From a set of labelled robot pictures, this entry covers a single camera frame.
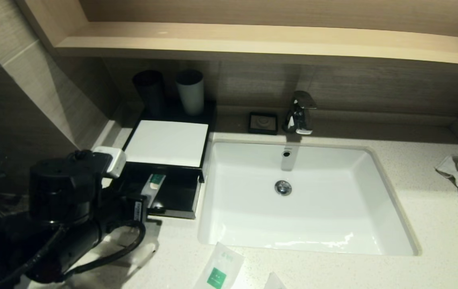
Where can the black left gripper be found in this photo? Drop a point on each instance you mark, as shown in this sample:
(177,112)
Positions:
(118,214)

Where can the black tray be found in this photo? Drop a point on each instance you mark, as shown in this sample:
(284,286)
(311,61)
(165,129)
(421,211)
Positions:
(180,192)

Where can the white sachet with green square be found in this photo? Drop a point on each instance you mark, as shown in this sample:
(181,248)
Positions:
(221,269)

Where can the grey plastic cup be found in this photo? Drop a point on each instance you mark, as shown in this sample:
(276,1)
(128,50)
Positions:
(191,96)

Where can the small plain white sachet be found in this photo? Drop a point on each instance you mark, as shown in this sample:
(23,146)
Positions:
(273,282)

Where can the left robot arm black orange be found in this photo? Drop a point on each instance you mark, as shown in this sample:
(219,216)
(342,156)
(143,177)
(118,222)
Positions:
(60,200)

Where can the black amenity box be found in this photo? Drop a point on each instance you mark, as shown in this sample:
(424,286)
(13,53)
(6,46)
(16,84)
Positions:
(211,120)

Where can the grey sachet with green label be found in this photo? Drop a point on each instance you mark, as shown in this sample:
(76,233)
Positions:
(154,186)

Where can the black cup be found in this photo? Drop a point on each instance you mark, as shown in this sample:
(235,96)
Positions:
(150,92)

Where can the chrome drain stopper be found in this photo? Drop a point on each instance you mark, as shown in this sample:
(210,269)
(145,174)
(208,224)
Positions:
(283,188)

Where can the black soap dish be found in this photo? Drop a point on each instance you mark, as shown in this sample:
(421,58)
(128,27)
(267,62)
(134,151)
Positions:
(262,122)

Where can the white sink basin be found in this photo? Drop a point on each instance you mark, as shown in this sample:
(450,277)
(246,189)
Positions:
(313,216)

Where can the chrome faucet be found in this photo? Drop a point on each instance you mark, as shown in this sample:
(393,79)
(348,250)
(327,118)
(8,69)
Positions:
(299,116)

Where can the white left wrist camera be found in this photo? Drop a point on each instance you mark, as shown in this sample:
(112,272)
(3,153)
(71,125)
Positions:
(110,160)

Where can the wooden wall shelf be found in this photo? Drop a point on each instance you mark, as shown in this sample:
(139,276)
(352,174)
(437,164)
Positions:
(293,38)

